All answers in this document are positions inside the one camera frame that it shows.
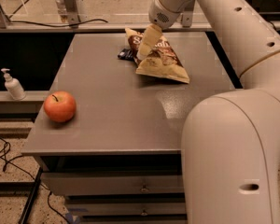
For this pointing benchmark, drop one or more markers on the grey drawer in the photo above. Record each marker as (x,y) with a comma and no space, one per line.
(128,207)
(113,183)

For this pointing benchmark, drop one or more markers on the brown sea salt chip bag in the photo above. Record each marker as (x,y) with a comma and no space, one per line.
(161,62)

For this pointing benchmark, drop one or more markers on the upper grey drawer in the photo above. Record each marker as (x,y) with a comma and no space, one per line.
(113,183)

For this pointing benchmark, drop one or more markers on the black floor rail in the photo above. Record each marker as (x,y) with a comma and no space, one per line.
(31,198)

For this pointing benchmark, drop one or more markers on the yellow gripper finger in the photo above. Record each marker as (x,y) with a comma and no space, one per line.
(151,36)

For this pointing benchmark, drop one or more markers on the dark blue rxbar wrapper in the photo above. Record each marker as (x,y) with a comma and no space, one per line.
(126,54)

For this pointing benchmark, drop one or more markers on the lower grey drawer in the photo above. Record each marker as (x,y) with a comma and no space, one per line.
(128,207)

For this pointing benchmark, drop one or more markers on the left metal bracket post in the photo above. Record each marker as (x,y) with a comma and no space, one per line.
(68,12)

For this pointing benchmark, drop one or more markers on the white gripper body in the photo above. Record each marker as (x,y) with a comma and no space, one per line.
(162,16)

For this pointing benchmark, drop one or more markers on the red apple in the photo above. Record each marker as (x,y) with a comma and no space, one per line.
(60,106)

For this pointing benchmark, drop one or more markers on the grey drawer cabinet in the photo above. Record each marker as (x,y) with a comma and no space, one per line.
(125,122)

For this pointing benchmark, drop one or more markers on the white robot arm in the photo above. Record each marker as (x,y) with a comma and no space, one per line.
(230,144)

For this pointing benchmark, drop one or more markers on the white pump bottle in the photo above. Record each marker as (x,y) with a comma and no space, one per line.
(12,85)

